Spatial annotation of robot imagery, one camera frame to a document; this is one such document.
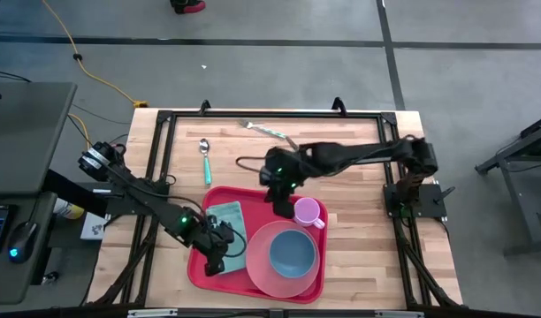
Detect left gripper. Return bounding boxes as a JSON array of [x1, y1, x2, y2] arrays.
[[188, 215, 236, 277]]

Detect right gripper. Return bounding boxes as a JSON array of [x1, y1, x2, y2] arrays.
[[259, 148, 308, 220]]

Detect pink mug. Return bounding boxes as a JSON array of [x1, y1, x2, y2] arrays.
[[292, 196, 328, 231]]

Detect red plastic tray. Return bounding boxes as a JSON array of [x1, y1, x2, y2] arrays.
[[186, 185, 330, 306]]

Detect pink round plate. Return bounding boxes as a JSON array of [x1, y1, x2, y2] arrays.
[[245, 219, 322, 300]]

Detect blue bowl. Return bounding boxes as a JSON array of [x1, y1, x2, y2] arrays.
[[268, 228, 318, 280]]

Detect teal cloth napkin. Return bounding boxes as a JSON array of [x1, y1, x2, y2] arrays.
[[205, 201, 248, 276]]

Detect fork with patterned teal handle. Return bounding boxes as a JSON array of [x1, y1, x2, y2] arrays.
[[239, 118, 287, 140]]

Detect spoon with teal handle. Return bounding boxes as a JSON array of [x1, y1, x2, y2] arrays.
[[198, 138, 213, 186]]

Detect white cardboard box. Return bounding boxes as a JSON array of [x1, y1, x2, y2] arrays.
[[79, 211, 108, 242]]

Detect yellow and white bottle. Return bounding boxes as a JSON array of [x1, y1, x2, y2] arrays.
[[53, 197, 85, 221]]

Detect black computer mouse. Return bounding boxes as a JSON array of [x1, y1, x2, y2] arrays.
[[7, 219, 40, 265]]

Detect person's red shoes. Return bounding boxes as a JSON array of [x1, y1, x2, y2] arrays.
[[170, 0, 208, 15]]

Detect grey side desk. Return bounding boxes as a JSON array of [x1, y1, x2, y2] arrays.
[[0, 81, 78, 306]]

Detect silver metal bracket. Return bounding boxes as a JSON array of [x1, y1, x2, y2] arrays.
[[127, 308, 179, 318], [375, 310, 424, 318]]

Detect black aluminium rig frame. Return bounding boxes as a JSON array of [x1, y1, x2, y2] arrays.
[[85, 97, 465, 310]]

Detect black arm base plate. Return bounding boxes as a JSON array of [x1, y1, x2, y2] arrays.
[[383, 183, 456, 220], [104, 193, 170, 217]]

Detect yellow extension cable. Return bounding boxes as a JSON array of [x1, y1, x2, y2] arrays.
[[41, 0, 149, 110]]

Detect thin yellow cable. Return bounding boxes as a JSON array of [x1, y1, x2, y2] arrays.
[[68, 113, 95, 149]]

